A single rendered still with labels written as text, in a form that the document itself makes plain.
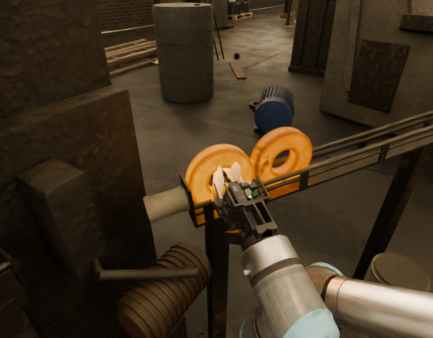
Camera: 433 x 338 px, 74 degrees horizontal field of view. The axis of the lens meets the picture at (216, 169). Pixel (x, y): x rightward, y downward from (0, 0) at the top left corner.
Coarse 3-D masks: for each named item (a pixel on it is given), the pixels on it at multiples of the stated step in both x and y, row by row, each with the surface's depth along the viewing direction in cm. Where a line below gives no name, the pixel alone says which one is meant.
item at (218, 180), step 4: (220, 168) 57; (216, 172) 60; (220, 172) 57; (216, 176) 60; (220, 176) 58; (216, 180) 60; (220, 180) 58; (224, 180) 61; (216, 184) 60; (220, 184) 59; (216, 188) 59; (220, 188) 59; (220, 192) 58; (220, 196) 58
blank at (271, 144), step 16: (288, 128) 65; (256, 144) 65; (272, 144) 63; (288, 144) 65; (304, 144) 66; (256, 160) 64; (272, 160) 65; (288, 160) 71; (304, 160) 69; (256, 176) 66; (272, 176) 68
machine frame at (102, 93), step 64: (0, 0) 46; (64, 0) 54; (0, 64) 48; (64, 64) 57; (0, 128) 48; (64, 128) 56; (128, 128) 69; (0, 192) 49; (128, 192) 76; (128, 256) 84; (64, 320) 71
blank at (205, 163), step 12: (216, 144) 62; (228, 144) 62; (204, 156) 59; (216, 156) 60; (228, 156) 61; (240, 156) 62; (192, 168) 60; (204, 168) 60; (216, 168) 61; (240, 168) 63; (252, 168) 65; (192, 180) 60; (204, 180) 62; (252, 180) 67; (192, 192) 62; (204, 192) 63
